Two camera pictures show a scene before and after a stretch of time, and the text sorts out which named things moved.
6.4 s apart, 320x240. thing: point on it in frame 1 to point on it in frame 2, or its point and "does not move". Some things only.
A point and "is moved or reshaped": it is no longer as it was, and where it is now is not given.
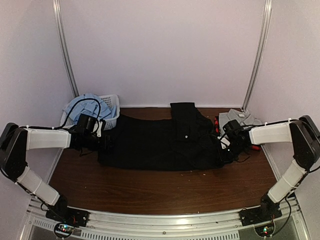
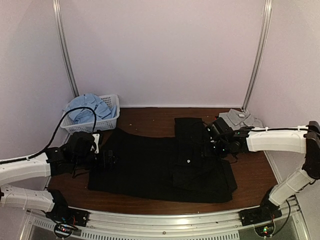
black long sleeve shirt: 188,141 is moved or reshaped
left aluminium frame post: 56,4 does not move
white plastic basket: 111,100 does not move
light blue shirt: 89,107 does not move
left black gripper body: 92,145 to 83,162
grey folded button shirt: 244,119 does not move
